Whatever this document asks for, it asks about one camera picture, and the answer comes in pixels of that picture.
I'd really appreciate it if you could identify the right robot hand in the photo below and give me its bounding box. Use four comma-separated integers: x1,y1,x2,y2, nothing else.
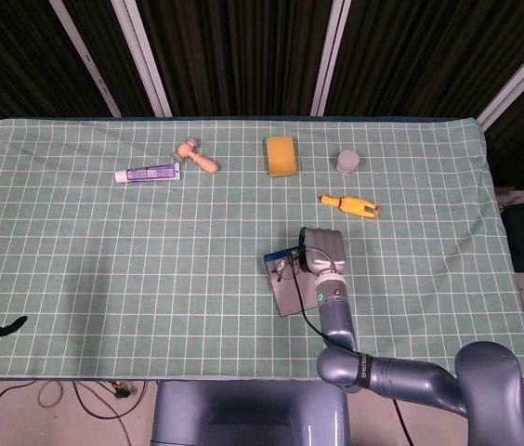
298,226,348,280

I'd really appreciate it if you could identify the blue rectangular box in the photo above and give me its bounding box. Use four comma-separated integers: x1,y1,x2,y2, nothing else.
263,247,321,318

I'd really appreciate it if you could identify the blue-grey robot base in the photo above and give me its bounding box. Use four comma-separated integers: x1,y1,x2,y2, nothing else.
150,379,351,446

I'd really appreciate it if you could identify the yellow rubber chicken toy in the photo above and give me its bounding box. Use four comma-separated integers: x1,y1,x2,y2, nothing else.
318,193,381,219

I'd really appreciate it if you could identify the small grey cup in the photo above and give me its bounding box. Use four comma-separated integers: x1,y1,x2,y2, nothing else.
335,149,363,177

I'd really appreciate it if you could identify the yellow sponge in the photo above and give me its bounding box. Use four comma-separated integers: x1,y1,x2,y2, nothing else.
265,135,301,178

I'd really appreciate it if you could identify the wooden toy mallet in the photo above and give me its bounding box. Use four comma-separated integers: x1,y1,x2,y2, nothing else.
172,137,219,176

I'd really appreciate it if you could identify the green checked tablecloth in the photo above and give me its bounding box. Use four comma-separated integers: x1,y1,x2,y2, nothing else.
0,118,524,381

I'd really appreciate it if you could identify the white purple toothpaste tube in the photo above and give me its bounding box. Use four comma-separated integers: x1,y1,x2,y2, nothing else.
113,162,182,185

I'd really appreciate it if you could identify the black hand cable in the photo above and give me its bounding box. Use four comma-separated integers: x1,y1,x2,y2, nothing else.
291,245,359,357

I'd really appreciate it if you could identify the black floor cable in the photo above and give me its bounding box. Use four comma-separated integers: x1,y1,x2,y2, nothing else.
72,380,152,446

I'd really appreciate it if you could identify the white slanted post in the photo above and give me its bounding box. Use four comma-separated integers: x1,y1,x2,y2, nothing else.
111,0,173,117
478,25,524,131
310,0,351,117
49,0,122,117

